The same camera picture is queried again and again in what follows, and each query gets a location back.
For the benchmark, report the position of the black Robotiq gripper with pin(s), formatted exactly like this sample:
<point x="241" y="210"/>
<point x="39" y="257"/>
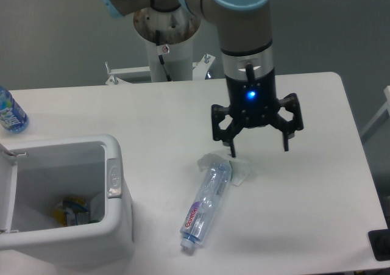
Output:
<point x="251" y="96"/>

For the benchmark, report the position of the white tissue paper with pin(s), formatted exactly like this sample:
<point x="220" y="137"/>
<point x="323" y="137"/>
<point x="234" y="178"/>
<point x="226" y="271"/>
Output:
<point x="242" y="168"/>

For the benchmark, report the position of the clear crushed plastic bottle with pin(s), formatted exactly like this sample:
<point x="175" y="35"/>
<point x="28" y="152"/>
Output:
<point x="206" y="201"/>

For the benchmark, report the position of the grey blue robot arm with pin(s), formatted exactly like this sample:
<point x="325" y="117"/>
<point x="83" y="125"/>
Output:
<point x="245" y="40"/>

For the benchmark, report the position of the white plastic trash can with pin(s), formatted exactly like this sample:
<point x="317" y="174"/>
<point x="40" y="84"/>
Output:
<point x="37" y="175"/>

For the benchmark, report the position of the black device at table edge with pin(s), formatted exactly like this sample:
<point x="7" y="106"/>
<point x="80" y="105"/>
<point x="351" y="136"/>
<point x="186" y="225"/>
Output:
<point x="379" y="241"/>

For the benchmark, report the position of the yellow blue snack wrapper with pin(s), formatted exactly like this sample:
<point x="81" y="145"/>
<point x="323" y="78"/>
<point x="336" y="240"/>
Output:
<point x="72" y="211"/>

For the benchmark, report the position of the blue labelled water bottle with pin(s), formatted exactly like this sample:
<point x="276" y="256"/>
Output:
<point x="13" y="118"/>

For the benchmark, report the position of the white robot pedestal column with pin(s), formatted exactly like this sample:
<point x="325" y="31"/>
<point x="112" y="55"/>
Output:
<point x="168" y="38"/>

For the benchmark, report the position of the white frame at right edge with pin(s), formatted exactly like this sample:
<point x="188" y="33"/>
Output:
<point x="378" y="119"/>

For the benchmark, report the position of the white pedestal base frame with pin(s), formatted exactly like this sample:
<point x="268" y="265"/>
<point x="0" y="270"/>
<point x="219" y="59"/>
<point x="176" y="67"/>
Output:
<point x="143" y="74"/>

